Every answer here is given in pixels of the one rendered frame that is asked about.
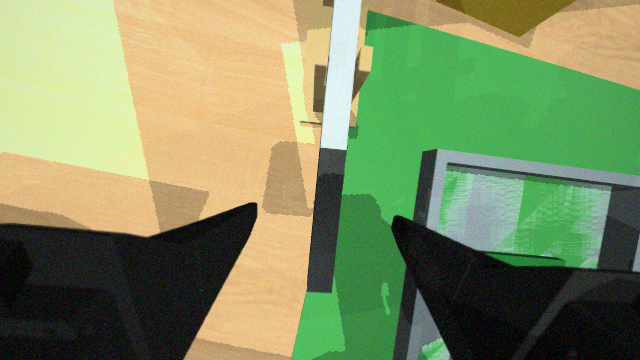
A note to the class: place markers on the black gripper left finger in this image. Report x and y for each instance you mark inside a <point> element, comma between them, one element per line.
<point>165,285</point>

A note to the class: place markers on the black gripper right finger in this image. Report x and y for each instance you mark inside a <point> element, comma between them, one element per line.
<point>487,309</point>

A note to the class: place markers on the yellow cube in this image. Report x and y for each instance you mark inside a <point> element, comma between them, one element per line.
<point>513,16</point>

